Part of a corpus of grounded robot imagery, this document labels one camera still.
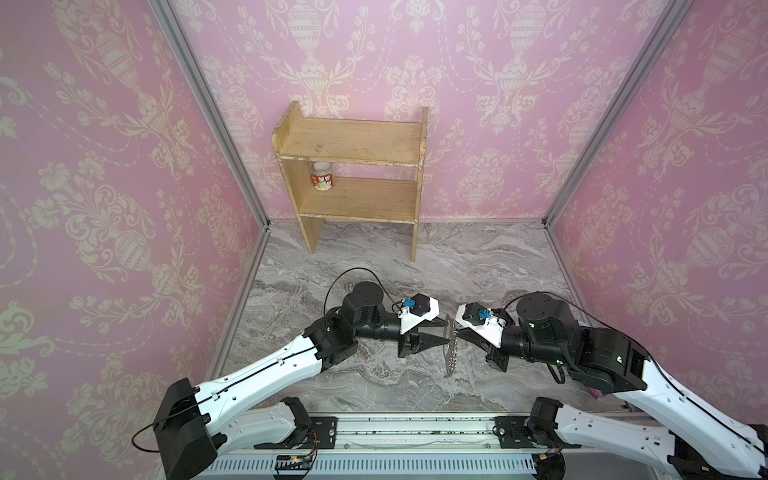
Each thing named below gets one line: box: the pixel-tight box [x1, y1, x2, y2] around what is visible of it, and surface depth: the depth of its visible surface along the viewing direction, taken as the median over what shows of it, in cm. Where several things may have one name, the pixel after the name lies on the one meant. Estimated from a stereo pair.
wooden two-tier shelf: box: [272, 101, 428, 263], surface depth 90 cm
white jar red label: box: [311, 161, 334, 192], surface depth 102 cm
